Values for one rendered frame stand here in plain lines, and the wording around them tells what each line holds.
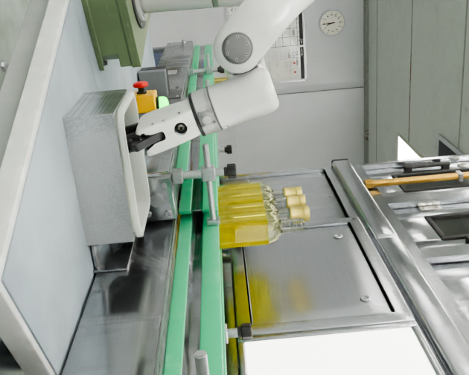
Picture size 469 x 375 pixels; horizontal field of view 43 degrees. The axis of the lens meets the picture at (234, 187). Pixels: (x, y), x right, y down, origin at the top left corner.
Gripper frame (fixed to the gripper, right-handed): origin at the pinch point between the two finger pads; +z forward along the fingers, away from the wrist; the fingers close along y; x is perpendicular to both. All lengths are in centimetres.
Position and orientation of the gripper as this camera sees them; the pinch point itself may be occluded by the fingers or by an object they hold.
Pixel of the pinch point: (112, 144)
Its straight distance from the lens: 103.5
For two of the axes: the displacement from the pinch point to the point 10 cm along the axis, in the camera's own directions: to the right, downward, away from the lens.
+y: -0.4, -4.0, 9.1
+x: -3.4, -8.6, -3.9
